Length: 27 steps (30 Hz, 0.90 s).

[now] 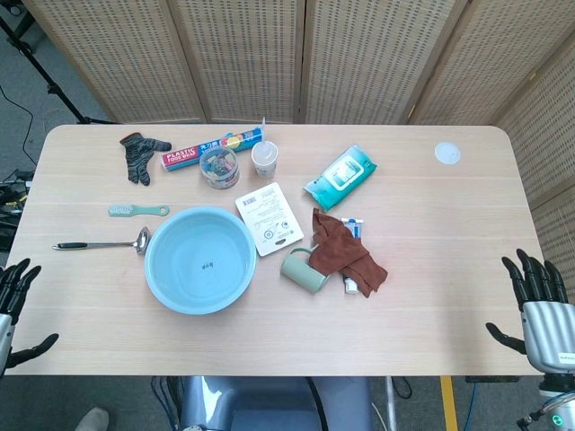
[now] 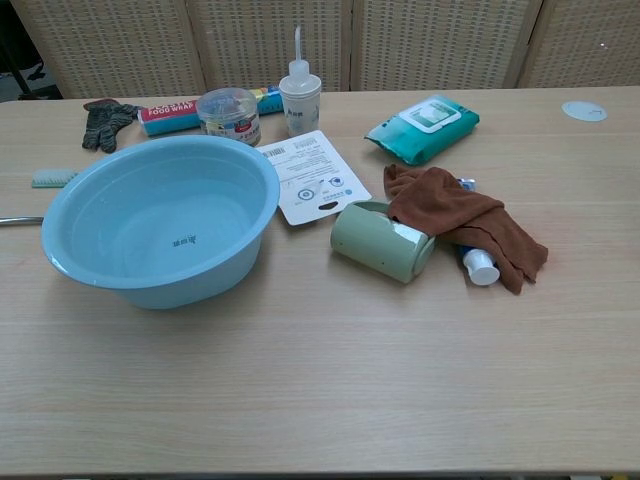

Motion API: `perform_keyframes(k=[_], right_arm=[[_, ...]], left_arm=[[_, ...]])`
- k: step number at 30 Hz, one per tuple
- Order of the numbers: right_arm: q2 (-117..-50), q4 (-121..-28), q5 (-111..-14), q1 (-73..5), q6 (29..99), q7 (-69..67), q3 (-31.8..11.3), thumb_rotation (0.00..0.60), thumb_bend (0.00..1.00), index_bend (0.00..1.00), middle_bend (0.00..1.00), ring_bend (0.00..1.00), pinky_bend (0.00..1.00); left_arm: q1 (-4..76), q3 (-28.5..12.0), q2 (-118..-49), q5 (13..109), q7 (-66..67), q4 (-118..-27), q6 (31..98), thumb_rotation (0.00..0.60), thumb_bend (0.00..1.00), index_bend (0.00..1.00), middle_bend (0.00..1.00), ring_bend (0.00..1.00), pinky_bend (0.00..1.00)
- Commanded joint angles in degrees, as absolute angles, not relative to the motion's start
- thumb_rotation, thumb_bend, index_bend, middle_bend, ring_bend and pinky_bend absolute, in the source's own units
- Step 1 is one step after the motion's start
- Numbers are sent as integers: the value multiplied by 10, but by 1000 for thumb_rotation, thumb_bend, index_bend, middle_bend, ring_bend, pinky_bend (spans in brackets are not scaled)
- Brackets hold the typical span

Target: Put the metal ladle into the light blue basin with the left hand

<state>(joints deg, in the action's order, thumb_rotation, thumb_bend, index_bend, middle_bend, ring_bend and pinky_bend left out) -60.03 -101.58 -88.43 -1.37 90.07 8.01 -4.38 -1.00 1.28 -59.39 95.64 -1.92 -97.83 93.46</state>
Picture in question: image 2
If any white squeeze bottle with spout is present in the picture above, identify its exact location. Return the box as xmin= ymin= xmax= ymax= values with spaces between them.
xmin=278 ymin=25 xmax=322 ymax=139

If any green ceramic mug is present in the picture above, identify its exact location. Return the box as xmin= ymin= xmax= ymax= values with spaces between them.
xmin=329 ymin=200 xmax=438 ymax=285

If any round grey cable grommet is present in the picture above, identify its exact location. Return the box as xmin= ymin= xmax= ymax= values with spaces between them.
xmin=560 ymin=99 xmax=609 ymax=122

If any white printed packaging card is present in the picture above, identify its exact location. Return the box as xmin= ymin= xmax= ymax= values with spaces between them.
xmin=254 ymin=129 xmax=374 ymax=227

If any dark striped knit glove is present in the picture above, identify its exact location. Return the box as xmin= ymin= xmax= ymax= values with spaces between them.
xmin=81 ymin=98 xmax=145 ymax=154

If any brown microfiber cloth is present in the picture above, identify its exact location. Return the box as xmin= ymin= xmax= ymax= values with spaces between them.
xmin=383 ymin=163 xmax=550 ymax=296

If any woven rattan folding screen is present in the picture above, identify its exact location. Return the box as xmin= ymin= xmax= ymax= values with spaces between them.
xmin=9 ymin=0 xmax=640 ymax=100

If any teal wet wipes pack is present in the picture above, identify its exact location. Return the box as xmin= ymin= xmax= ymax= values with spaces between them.
xmin=363 ymin=94 xmax=481 ymax=167

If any clear round plastic jar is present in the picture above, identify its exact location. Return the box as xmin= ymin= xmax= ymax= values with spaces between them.
xmin=195 ymin=87 xmax=263 ymax=148

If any light blue plastic basin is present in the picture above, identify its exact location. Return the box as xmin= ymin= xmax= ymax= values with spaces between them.
xmin=40 ymin=134 xmax=281 ymax=310

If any green bristle brush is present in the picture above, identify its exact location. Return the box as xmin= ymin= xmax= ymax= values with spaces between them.
xmin=31 ymin=168 xmax=80 ymax=190

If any blue tube with white cap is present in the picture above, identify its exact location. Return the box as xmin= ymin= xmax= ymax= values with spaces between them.
xmin=452 ymin=176 xmax=501 ymax=287

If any food wrap box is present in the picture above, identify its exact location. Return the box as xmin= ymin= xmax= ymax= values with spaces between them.
xmin=136 ymin=85 xmax=283 ymax=137

